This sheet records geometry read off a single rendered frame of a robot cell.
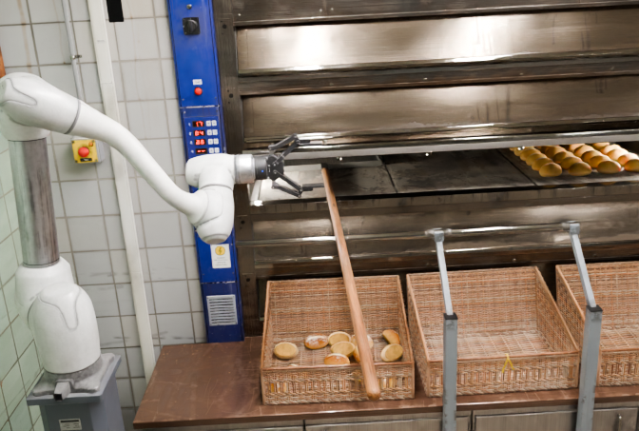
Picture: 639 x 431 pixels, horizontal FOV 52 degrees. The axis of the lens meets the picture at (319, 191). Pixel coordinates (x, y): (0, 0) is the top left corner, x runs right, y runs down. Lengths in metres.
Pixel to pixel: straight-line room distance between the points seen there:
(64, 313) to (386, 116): 1.39
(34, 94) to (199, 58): 0.90
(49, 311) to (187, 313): 1.10
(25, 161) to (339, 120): 1.18
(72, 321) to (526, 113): 1.79
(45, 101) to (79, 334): 0.62
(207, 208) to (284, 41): 0.87
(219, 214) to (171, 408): 0.91
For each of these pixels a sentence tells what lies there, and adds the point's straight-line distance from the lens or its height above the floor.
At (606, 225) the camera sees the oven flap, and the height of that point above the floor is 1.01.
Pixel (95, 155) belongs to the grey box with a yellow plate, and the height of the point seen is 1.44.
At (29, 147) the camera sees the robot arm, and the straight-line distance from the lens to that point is 1.97.
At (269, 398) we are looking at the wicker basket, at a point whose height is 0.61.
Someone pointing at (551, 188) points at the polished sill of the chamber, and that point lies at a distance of 2.83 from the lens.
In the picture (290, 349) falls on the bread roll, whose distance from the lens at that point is 2.70.
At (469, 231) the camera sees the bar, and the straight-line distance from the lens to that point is 2.38.
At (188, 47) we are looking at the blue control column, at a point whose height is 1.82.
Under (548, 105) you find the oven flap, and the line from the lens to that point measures 2.73.
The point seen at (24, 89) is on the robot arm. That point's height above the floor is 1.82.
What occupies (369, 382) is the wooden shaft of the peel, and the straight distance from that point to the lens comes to 1.49.
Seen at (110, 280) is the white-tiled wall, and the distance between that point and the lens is 2.91.
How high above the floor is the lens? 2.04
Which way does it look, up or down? 18 degrees down
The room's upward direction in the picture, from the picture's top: 3 degrees counter-clockwise
